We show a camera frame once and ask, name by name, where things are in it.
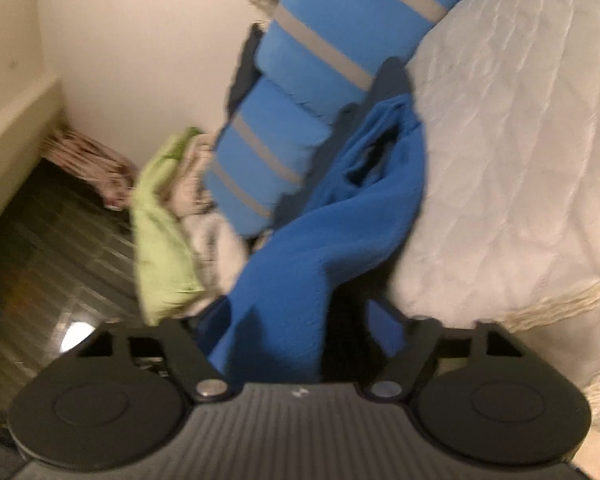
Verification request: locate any black garment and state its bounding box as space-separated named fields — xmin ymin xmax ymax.
xmin=227 ymin=22 xmax=266 ymax=111

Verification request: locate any blue and grey fleece hoodie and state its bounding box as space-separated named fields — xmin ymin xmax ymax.
xmin=195 ymin=57 xmax=428 ymax=386

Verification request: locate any brown patterned cloth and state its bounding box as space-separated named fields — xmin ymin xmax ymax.
xmin=42 ymin=127 xmax=138 ymax=211

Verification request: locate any light green sheet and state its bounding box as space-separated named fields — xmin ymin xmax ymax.
xmin=130 ymin=127 xmax=208 ymax=326

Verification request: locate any blue grey-striped pillow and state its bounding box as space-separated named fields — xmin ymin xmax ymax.
xmin=202 ymin=77 xmax=341 ymax=236
xmin=257 ymin=0 xmax=488 ymax=121

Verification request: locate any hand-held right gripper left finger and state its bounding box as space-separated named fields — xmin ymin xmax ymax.
xmin=77 ymin=317 xmax=231 ymax=403

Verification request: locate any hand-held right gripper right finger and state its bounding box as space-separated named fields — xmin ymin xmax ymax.
xmin=362 ymin=299 xmax=528 ymax=402

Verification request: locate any grey quilted bedspread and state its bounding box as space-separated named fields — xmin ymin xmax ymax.
xmin=385 ymin=0 xmax=600 ymax=431

